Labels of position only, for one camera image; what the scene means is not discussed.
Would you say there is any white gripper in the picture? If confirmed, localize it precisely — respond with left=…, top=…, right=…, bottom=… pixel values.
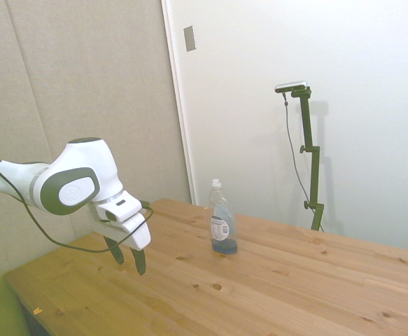
left=87, top=202, right=152, bottom=277

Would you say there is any clear dish soap bottle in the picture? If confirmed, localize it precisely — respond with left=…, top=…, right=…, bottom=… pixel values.
left=209, top=178, right=239, bottom=256

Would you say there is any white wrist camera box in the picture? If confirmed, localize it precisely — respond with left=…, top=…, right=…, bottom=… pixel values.
left=95, top=193, right=143, bottom=223

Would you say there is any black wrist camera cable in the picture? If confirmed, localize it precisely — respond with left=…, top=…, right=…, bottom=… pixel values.
left=0, top=153, right=155, bottom=254

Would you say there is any white door frame strip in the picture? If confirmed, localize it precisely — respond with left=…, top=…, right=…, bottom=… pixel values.
left=160, top=0, right=197, bottom=206

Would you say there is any dark green camera stand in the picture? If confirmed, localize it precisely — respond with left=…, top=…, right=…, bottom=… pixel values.
left=290, top=87, right=325, bottom=232

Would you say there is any grey wall switch plate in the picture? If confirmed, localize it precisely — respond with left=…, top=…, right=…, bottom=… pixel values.
left=183, top=24, right=197, bottom=53

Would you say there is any silver exterior camera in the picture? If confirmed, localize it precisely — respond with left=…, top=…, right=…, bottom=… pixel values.
left=274, top=80, right=309, bottom=94

